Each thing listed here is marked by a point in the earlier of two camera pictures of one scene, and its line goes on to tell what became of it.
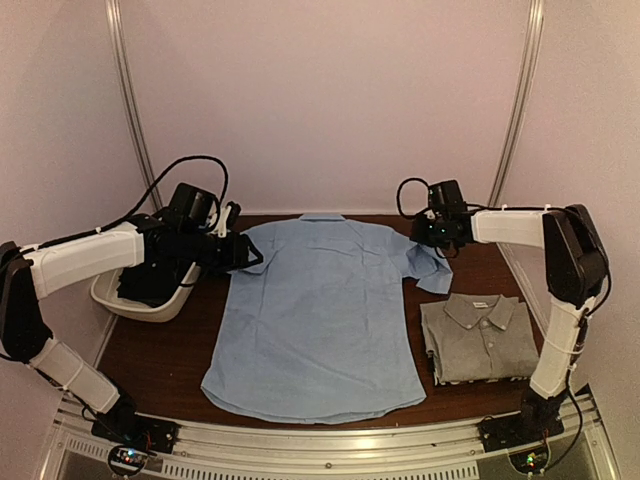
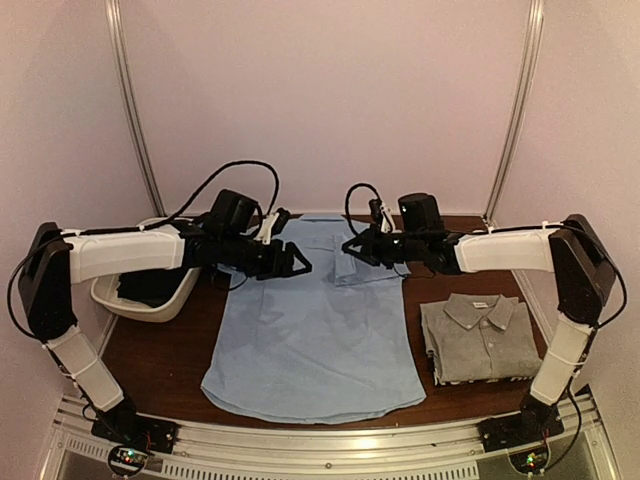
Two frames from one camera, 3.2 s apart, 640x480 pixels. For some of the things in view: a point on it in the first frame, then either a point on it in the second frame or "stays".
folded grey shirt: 479,337 stays
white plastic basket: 104,291 stays
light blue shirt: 312,329 stays
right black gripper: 417,233 -> 371,250
